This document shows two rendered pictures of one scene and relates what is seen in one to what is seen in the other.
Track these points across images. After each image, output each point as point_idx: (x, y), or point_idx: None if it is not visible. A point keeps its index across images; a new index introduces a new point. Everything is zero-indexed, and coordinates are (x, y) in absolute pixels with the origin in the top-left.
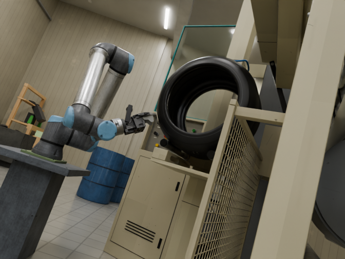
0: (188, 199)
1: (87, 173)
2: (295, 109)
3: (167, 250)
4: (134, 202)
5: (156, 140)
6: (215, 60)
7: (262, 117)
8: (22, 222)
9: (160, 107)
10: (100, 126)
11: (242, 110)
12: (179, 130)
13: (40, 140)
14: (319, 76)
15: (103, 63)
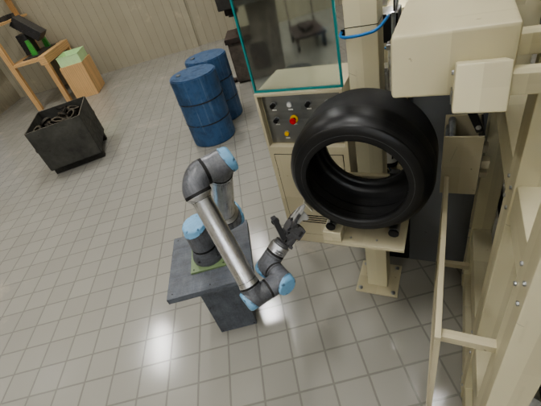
0: None
1: (248, 229)
2: (506, 374)
3: (365, 254)
4: (298, 199)
5: (281, 126)
6: (355, 133)
7: (471, 347)
8: (240, 305)
9: (306, 197)
10: (281, 292)
11: (448, 340)
12: (345, 220)
13: (196, 254)
14: (530, 362)
15: (216, 208)
